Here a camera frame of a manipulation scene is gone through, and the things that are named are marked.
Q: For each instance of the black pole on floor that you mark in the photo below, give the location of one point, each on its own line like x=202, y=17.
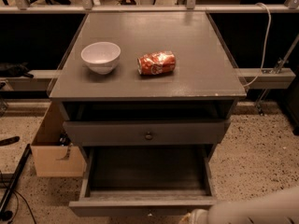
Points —
x=12, y=183

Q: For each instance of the cardboard box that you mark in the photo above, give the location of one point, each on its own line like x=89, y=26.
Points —
x=52, y=158

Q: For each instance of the metal railing frame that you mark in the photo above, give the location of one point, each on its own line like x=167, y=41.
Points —
x=149, y=3

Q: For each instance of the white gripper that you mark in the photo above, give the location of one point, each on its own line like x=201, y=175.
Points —
x=199, y=216

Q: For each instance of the grey wooden drawer cabinet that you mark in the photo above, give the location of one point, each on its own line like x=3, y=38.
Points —
x=203, y=87

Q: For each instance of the crushed orange soda can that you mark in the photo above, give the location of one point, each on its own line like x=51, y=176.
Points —
x=156, y=63

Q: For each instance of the grey drawer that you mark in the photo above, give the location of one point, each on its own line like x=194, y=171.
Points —
x=145, y=181
x=138, y=133

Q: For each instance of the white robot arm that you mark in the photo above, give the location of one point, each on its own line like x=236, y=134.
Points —
x=281, y=207

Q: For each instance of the black bag on ledge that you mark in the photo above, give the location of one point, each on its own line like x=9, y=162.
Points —
x=15, y=70

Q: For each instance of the black tool on floor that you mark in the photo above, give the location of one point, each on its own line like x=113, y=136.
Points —
x=9, y=141

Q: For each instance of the white ceramic bowl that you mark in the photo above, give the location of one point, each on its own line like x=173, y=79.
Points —
x=101, y=57

